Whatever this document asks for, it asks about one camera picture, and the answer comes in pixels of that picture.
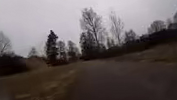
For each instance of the brownish grass verge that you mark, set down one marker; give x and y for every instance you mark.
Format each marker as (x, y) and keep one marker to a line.
(25, 92)

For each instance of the dark hedge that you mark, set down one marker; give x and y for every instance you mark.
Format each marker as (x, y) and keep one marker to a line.
(1, 65)

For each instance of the dark bush bank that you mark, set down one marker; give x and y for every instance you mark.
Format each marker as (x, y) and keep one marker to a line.
(149, 41)

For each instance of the row of trees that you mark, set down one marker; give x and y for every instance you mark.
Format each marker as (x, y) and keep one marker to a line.
(173, 19)

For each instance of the dark conifer tree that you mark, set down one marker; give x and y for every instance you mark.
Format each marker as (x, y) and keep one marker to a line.
(52, 46)

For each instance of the dark asphalt road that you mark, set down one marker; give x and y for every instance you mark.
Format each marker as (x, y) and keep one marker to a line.
(115, 85)

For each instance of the pale dry grass field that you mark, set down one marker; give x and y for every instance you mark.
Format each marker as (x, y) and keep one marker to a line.
(171, 52)

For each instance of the tall bare tree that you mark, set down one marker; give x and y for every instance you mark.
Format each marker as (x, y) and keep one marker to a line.
(92, 25)

